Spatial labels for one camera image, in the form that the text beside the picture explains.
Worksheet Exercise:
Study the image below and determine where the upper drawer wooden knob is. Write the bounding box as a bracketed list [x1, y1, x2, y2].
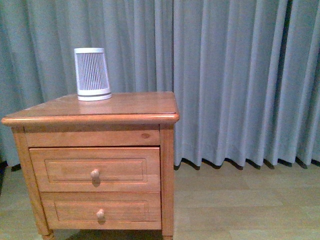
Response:
[90, 169, 100, 181]

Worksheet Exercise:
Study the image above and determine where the drawer wooden knob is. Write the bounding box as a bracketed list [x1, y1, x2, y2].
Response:
[90, 169, 100, 181]
[96, 209, 105, 221]

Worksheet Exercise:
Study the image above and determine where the lower drawer wooden knob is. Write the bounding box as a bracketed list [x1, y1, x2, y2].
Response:
[96, 209, 105, 221]

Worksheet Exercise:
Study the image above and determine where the wooden nightstand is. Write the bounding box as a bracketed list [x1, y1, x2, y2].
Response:
[2, 92, 180, 240]

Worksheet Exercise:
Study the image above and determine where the white slatted cylindrical air purifier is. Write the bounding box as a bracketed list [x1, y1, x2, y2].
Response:
[74, 47, 112, 102]

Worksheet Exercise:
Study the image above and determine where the grey curtain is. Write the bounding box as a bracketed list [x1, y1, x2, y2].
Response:
[0, 0, 320, 166]

